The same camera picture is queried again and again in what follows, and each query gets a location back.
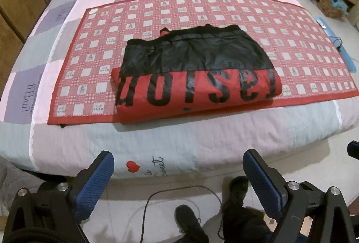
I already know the red and black jacket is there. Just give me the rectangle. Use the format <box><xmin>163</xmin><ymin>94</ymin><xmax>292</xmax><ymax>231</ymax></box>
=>
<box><xmin>111</xmin><ymin>24</ymin><xmax>282</xmax><ymax>125</ymax></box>

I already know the small cardboard box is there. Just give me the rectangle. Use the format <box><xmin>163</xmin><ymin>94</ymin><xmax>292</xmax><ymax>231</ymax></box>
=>
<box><xmin>318</xmin><ymin>0</ymin><xmax>344</xmax><ymax>19</ymax></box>

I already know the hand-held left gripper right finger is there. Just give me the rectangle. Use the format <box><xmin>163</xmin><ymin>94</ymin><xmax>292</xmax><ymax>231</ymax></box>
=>
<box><xmin>243</xmin><ymin>148</ymin><xmax>358</xmax><ymax>243</ymax></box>

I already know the grey cloth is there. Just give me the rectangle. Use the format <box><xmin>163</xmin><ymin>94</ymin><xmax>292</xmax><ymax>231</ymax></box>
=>
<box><xmin>0</xmin><ymin>158</ymin><xmax>44</xmax><ymax>217</ymax></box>

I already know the red checked mat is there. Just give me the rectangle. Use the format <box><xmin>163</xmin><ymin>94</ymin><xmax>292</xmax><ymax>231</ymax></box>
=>
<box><xmin>47</xmin><ymin>0</ymin><xmax>359</xmax><ymax>127</ymax></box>

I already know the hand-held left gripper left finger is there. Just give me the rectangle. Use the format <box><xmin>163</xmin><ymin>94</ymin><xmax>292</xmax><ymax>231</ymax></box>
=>
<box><xmin>3</xmin><ymin>150</ymin><xmax>115</xmax><ymax>243</ymax></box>

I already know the person's black shoe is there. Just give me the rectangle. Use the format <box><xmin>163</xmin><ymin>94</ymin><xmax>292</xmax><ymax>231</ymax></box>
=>
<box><xmin>174</xmin><ymin>204</ymin><xmax>210</xmax><ymax>243</ymax></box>
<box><xmin>221</xmin><ymin>176</ymin><xmax>271</xmax><ymax>243</ymax></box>

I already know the black floor cable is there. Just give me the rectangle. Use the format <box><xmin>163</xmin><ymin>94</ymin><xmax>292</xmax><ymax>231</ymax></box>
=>
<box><xmin>142</xmin><ymin>185</ymin><xmax>224</xmax><ymax>243</ymax></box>

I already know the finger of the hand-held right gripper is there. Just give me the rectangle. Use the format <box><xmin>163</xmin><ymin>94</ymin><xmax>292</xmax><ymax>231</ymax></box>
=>
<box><xmin>347</xmin><ymin>141</ymin><xmax>359</xmax><ymax>161</ymax></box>

